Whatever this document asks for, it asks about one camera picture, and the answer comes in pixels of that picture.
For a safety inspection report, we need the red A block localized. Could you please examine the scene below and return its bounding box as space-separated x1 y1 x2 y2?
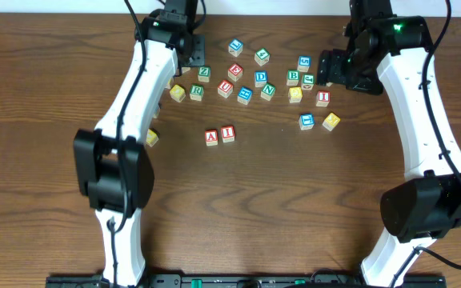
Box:
205 130 218 146

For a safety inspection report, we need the red i block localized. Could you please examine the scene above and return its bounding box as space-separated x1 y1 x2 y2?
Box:
221 126 235 142
316 90 331 107

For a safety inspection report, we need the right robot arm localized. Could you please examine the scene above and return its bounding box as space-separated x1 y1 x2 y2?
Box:
316 0 461 287

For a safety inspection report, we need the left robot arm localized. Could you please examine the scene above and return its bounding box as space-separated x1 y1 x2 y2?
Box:
74 0 205 287

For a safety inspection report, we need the green Z block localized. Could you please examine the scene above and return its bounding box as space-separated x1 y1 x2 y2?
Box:
198 66 211 82

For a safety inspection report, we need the green J block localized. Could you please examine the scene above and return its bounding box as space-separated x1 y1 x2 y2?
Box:
301 74 315 90

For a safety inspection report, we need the blue 5 block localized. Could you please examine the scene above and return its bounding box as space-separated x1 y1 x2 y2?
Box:
297 55 311 73

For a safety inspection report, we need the green B block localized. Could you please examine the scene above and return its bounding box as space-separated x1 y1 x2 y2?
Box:
287 70 300 86

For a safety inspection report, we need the blue L block top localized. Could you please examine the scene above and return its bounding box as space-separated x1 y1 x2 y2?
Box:
228 38 243 57

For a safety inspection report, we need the green R block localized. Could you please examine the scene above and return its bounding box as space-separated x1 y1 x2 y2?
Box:
190 84 204 102

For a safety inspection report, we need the yellow C block centre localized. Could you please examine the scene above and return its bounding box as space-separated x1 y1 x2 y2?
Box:
170 85 186 102

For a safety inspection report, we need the yellow block centre right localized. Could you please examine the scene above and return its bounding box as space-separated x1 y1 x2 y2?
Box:
288 86 303 103

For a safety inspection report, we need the red E block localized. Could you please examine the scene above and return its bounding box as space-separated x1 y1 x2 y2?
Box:
227 63 243 82

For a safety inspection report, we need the red U block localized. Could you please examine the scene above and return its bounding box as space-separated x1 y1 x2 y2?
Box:
217 80 234 98

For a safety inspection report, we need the yellow block far right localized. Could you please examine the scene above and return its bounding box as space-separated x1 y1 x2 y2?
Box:
323 112 341 131

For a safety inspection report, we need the blue T block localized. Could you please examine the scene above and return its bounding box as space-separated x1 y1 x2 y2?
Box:
299 114 315 130

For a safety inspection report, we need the green N block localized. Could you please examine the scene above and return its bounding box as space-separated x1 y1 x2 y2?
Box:
260 83 276 101

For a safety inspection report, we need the green 4 block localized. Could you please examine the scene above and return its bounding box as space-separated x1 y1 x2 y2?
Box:
255 48 271 66

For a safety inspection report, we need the blue H block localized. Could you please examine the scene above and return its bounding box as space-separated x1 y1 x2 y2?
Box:
237 86 253 105

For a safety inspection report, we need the blue D block centre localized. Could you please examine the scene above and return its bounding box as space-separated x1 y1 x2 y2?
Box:
255 70 267 87

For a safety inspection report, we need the yellow O block bottom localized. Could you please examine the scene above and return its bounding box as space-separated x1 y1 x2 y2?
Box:
146 129 159 147

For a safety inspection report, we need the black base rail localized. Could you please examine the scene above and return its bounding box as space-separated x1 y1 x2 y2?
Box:
46 273 447 288

